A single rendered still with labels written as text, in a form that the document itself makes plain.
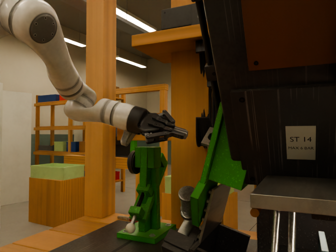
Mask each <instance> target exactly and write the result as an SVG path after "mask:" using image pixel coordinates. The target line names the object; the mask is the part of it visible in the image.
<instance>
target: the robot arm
mask: <svg viewBox="0 0 336 252"><path fill-rule="evenodd" d="M8 35H12V36H13V37H15V38H16V39H18V40H19V41H20V42H22V43H25V44H26V45H28V46H29V47H30V48H31V49H32V50H33V51H34V52H35V53H36V54H37V55H38V56H39V57H40V58H41V59H42V61H43V62H44V64H45V66H46V71H47V75H48V78H49V80H50V81H51V83H52V85H53V86H54V87H55V89H56V90H57V92H58V93H59V95H60V96H61V97H62V98H64V99H65V100H68V101H67V102H66V104H65V105H64V108H63V110H64V113H65V115H66V116H67V117H68V118H70V119H71V120H74V121H77V122H100V123H104V124H107V125H111V126H114V127H116V128H118V129H120V130H123V135H122V137H121V140H120V143H121V145H123V146H126V147H127V146H128V145H129V143H130V142H131V141H132V139H133V138H134V137H135V135H142V136H145V143H146V144H153V143H158V142H164V141H167V140H168V138H169V137H175V138H178V139H181V140H183V139H184V140H185V139H186V138H187V136H188V131H187V130H186V129H184V128H181V127H177V126H175V120H174V119H173V117H172V116H171V115H170V114H169V113H168V112H167V111H166V110H163V111H162V113H159V114H157V113H150V112H149V111H148V110H147V109H146V108H142V107H139V106H135V105H132V104H128V103H122V102H118V101H114V100H111V99H107V98H103V99H101V100H99V101H98V102H97V103H96V100H97V95H96V93H95V91H94V90H92V89H91V88H90V87H88V86H87V85H86V84H85V83H84V82H83V81H82V79H81V77H80V75H79V73H78V71H77V70H76V68H75V66H74V64H73V62H72V59H71V57H70V54H69V51H68V48H67V45H66V42H65V38H64V35H63V31H62V28H61V24H60V21H59V19H58V16H57V14H56V12H55V10H54V9H53V8H52V7H51V6H50V5H49V4H48V3H47V2H46V1H44V0H0V39H1V38H3V37H6V36H8ZM95 103H96V104H95ZM94 104H95V105H94Z"/></svg>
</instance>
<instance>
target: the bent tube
mask: <svg viewBox="0 0 336 252"><path fill-rule="evenodd" d="M213 129H214V128H213V127H209V129H208V131H207V133H206V134H205V136H204V138H203V140H202V141H201V145H203V146H206V147H207V150H208V148H209V144H210V140H211V137H212V133H213ZM194 227H195V225H193V224H192V220H185V219H184V221H183V222H182V224H181V226H180V228H179V230H178V232H179V233H181V234H184V235H186V236H189V235H190V233H191V232H192V231H193V229H194Z"/></svg>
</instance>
